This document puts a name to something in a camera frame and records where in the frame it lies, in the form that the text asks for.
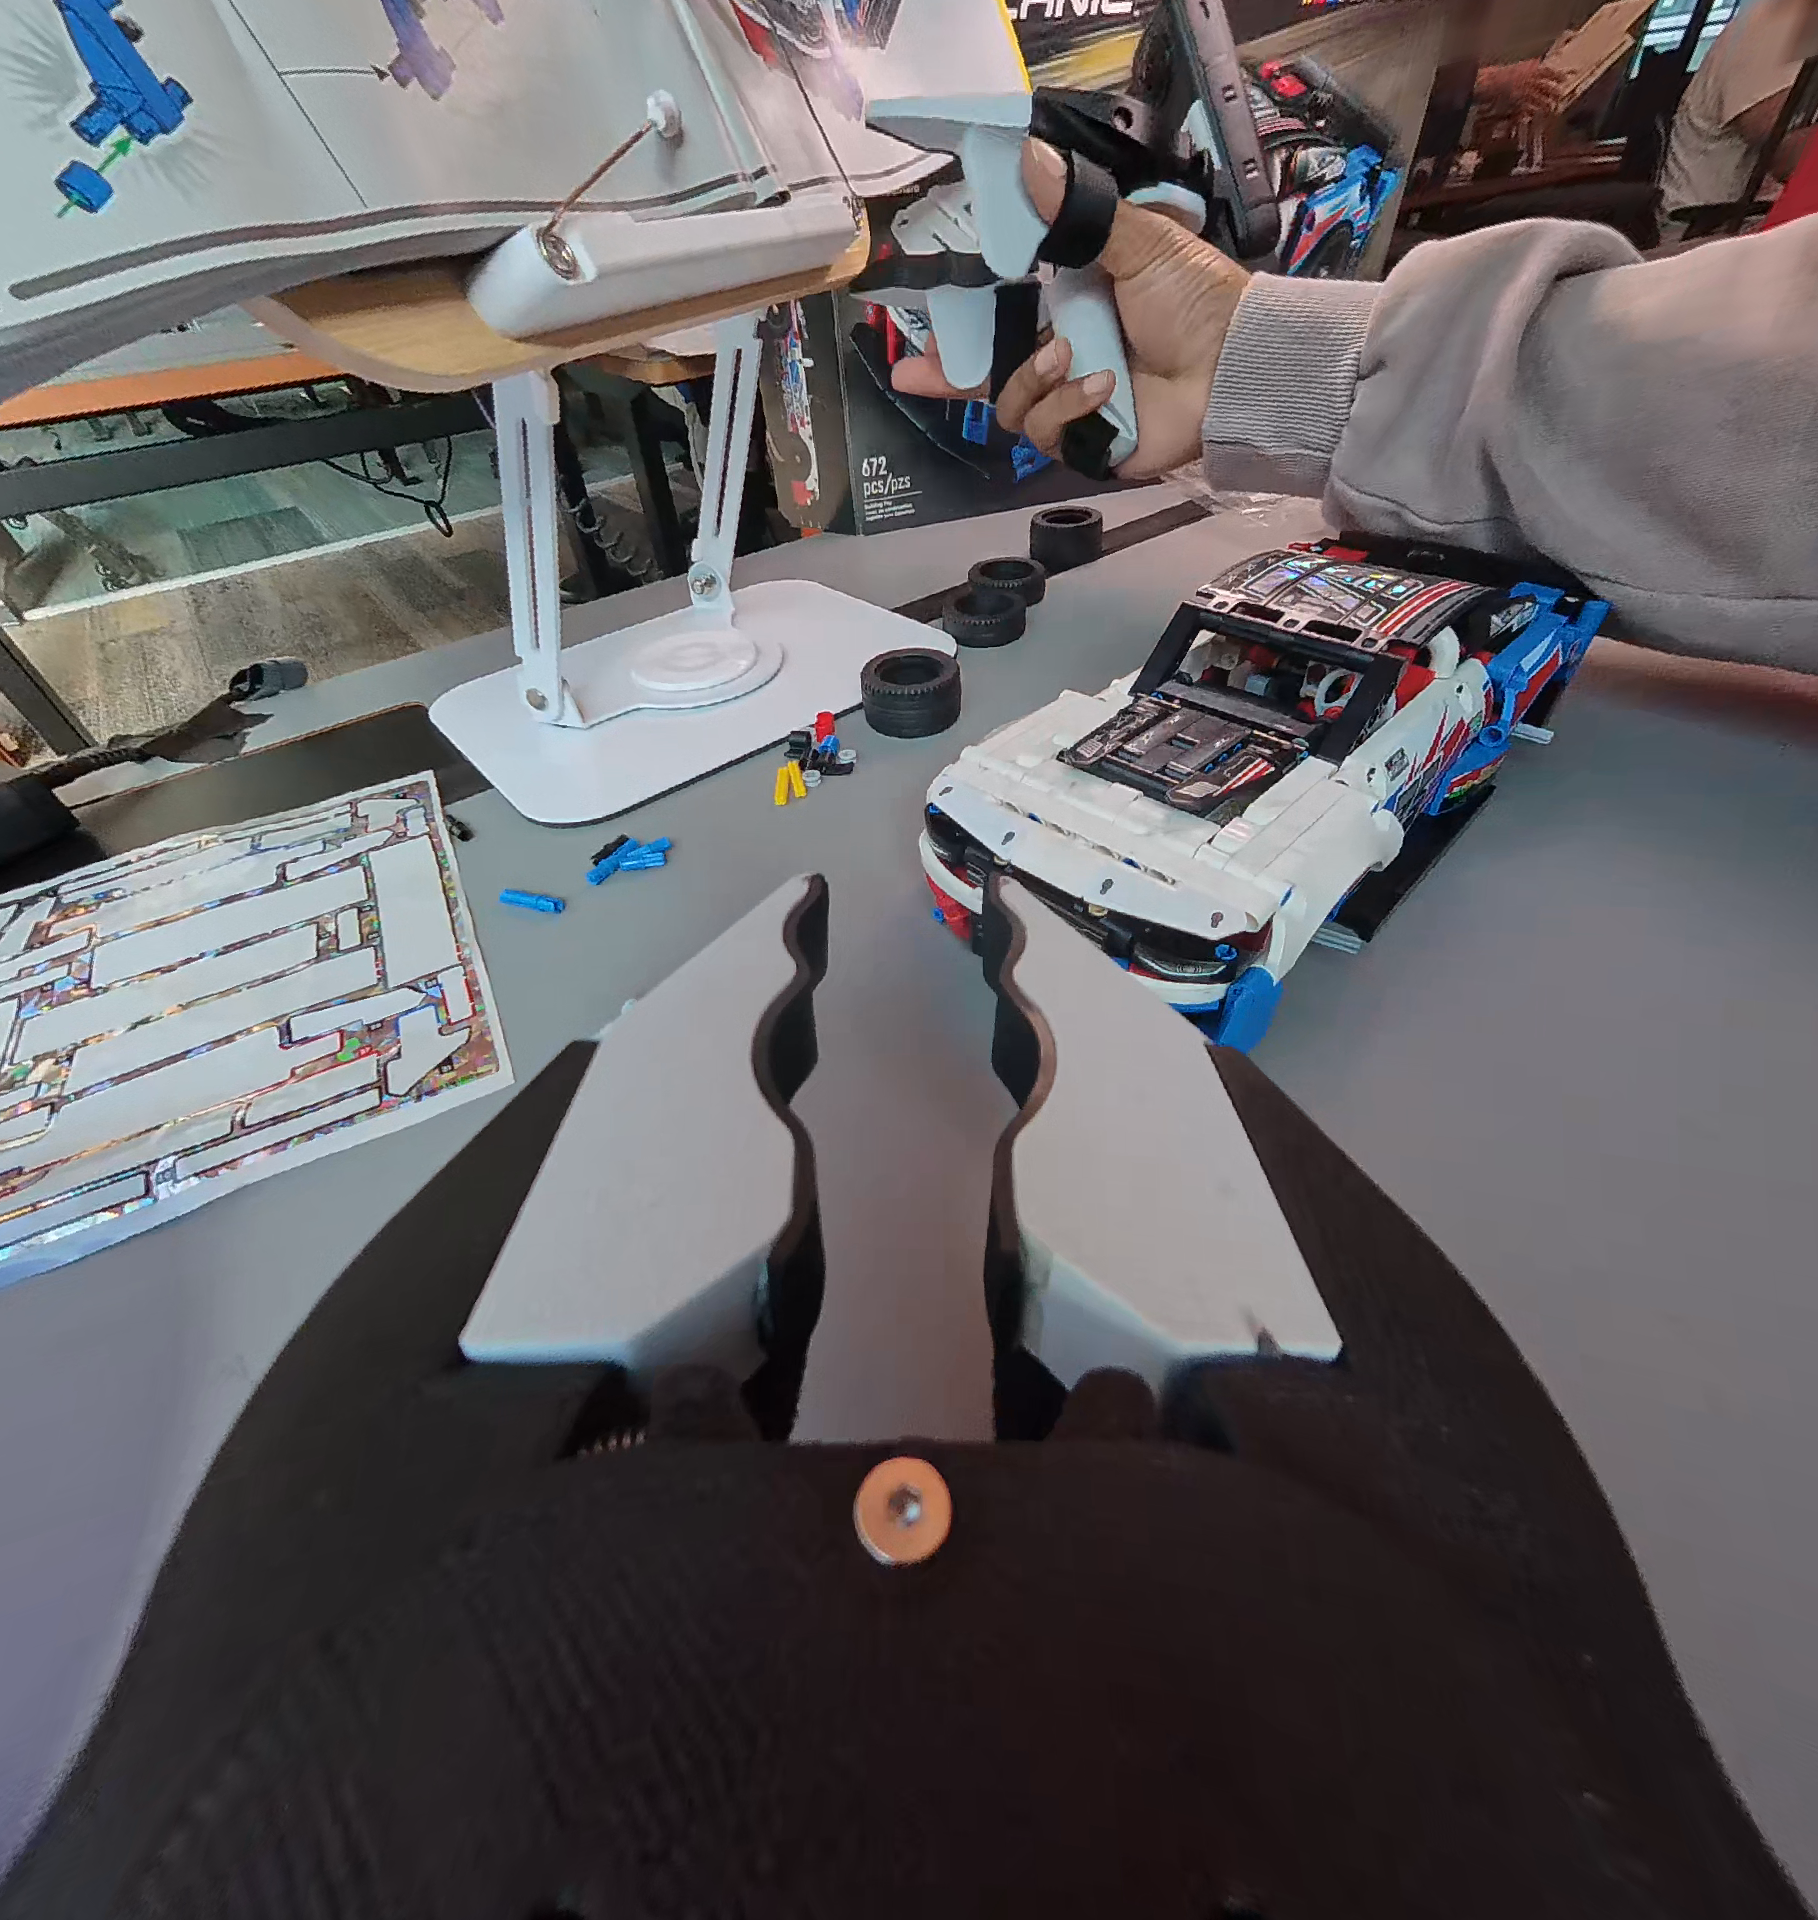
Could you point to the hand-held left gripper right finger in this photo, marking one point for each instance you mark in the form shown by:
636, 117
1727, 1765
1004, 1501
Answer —
1149, 1200

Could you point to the cluster of small mixed pieces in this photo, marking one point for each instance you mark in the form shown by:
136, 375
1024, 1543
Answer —
821, 748

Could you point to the cluster of blue connector pins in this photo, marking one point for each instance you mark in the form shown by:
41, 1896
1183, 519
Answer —
631, 858

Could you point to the person's right forearm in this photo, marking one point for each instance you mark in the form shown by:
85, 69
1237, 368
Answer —
1569, 404

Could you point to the toy car set box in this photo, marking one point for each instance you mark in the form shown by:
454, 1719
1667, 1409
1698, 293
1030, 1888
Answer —
909, 450

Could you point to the grey desk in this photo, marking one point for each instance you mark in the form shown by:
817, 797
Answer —
1600, 1050

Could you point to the black rubber toy tyre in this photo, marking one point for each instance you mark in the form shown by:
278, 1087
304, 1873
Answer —
1006, 578
909, 698
986, 623
1067, 542

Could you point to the white brick-built race car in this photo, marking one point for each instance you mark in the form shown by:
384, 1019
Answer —
1299, 839

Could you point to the holographic sticker sheet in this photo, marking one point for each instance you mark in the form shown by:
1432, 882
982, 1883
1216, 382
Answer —
175, 1019

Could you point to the person's right hand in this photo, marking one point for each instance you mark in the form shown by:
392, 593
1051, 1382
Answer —
1166, 329

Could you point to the white book stand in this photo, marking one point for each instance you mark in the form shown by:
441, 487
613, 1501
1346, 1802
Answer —
669, 720

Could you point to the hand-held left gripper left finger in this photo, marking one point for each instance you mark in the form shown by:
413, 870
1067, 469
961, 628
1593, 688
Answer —
655, 1200

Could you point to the black flat support plate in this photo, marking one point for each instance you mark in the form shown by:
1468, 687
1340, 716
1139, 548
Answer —
1413, 886

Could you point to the blue connector pin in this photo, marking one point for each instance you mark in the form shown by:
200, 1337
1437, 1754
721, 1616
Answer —
536, 901

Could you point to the background office desk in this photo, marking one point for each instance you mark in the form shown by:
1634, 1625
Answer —
175, 456

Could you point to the open instruction booklet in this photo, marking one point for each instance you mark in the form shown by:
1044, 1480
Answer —
326, 119

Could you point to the dark cylindrical plug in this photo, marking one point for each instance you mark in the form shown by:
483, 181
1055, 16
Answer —
268, 679

